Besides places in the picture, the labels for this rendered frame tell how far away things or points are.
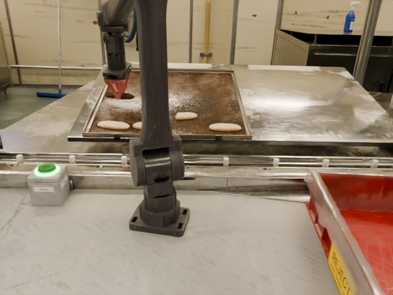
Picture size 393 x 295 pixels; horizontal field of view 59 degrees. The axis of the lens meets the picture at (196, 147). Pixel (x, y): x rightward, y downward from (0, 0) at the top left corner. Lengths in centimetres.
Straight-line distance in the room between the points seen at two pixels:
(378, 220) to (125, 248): 57
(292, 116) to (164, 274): 74
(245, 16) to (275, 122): 323
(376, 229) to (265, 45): 369
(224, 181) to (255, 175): 8
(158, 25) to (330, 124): 73
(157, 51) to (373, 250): 58
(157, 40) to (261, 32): 374
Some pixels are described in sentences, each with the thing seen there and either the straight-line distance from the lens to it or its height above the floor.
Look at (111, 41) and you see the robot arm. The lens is 112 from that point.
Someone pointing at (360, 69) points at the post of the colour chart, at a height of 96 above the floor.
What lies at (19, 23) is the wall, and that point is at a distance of 501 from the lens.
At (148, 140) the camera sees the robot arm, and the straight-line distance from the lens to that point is 70.
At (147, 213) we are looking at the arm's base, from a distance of 75.
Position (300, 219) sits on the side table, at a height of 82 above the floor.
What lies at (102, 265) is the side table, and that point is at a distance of 71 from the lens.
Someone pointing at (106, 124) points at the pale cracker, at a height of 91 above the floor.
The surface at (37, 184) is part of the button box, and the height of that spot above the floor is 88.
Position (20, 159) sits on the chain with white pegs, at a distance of 105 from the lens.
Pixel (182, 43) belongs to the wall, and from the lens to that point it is 461.
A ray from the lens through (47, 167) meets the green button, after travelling 88.
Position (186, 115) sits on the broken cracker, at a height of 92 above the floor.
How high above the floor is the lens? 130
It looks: 25 degrees down
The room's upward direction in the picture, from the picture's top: 2 degrees clockwise
